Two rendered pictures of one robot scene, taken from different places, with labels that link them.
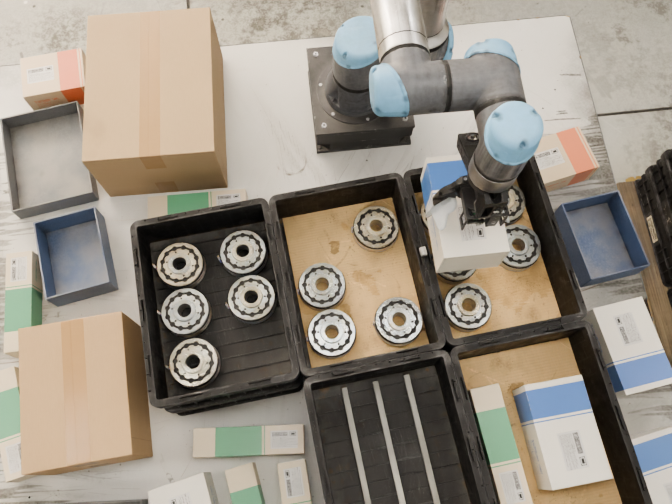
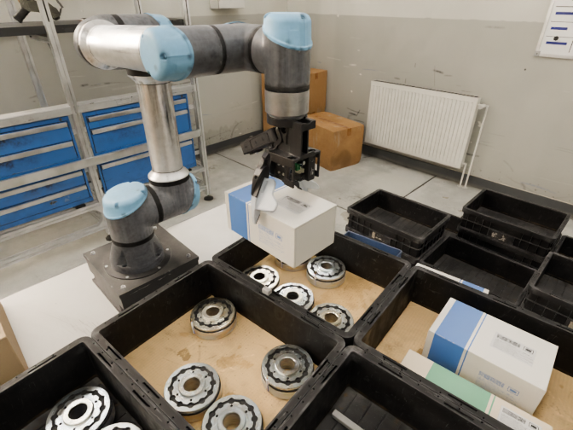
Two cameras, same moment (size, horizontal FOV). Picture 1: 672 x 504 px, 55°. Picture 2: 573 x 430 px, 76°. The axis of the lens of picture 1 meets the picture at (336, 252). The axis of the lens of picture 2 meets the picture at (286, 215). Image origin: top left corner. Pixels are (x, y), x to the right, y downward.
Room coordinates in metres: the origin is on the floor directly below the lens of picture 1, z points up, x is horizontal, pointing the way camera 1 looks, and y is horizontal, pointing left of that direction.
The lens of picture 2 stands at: (-0.05, 0.15, 1.48)
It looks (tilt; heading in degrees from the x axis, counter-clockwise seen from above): 31 degrees down; 322
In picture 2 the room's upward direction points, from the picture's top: straight up
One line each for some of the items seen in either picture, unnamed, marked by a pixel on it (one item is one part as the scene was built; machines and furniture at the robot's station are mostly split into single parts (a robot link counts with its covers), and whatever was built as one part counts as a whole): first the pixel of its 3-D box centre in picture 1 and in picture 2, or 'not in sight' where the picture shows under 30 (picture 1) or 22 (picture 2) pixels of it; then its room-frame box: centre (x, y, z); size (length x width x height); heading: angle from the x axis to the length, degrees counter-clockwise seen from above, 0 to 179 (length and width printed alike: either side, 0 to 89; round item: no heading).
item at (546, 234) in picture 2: not in sight; (501, 248); (0.47, -1.66, 0.37); 0.40 x 0.30 x 0.45; 7
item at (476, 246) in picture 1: (462, 212); (279, 217); (0.47, -0.24, 1.09); 0.20 x 0.12 x 0.09; 7
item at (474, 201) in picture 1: (483, 192); (289, 148); (0.44, -0.24, 1.25); 0.09 x 0.08 x 0.12; 7
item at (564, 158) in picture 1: (555, 161); not in sight; (0.76, -0.56, 0.74); 0.16 x 0.12 x 0.07; 109
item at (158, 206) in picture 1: (199, 208); not in sight; (0.62, 0.34, 0.73); 0.24 x 0.06 x 0.06; 96
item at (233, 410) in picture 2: (331, 332); (231, 421); (0.29, 0.01, 0.86); 0.05 x 0.05 x 0.01
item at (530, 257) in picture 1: (517, 245); (326, 267); (0.49, -0.41, 0.86); 0.10 x 0.10 x 0.01
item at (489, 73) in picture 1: (483, 82); (239, 48); (0.55, -0.21, 1.40); 0.11 x 0.11 x 0.08; 7
